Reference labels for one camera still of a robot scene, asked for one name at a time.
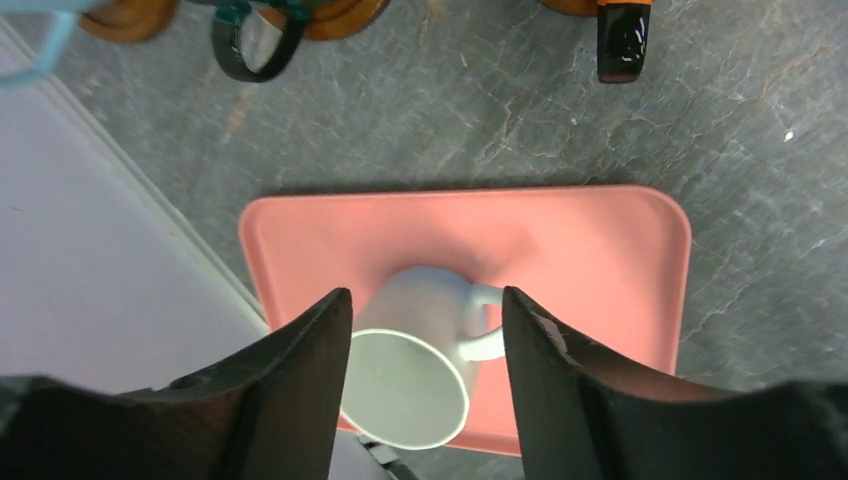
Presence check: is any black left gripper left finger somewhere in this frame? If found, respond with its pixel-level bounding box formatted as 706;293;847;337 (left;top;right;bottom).
1;288;352;479

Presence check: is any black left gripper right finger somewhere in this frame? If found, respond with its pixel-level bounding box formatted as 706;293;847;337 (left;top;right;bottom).
502;287;847;479

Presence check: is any white mug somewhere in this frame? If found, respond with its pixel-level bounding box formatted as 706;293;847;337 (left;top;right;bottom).
340;266;505;450

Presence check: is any orange mug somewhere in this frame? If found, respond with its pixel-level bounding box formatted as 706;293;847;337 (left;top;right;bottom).
597;0;653;84

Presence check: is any dark green mug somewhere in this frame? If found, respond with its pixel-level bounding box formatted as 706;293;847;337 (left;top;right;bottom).
192;0;330;84

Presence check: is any light blue mug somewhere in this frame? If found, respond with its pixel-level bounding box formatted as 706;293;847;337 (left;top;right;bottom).
0;0;107;91

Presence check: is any brown wooden coaster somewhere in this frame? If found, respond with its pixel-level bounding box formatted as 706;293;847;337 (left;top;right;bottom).
540;0;598;17
305;0;389;41
78;0;180;44

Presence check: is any pink tray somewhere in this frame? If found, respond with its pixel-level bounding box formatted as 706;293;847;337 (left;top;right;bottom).
239;186;692;455

